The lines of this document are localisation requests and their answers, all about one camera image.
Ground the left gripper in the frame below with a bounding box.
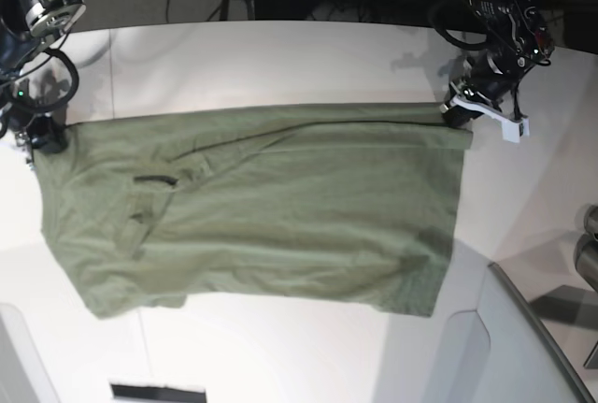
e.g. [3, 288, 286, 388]
[441, 59, 523, 129]

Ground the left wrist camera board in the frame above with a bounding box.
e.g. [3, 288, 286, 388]
[500, 116, 530, 143]

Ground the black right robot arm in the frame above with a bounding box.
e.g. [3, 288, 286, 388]
[1, 0, 86, 168]

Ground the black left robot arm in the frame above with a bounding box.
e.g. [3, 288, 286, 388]
[428, 0, 554, 142]

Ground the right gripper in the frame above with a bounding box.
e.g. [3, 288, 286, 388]
[8, 113, 68, 170]

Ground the green t-shirt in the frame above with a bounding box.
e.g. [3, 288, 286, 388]
[34, 104, 473, 319]

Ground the grey metal cylinder stand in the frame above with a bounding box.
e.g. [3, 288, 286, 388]
[574, 205, 598, 291]

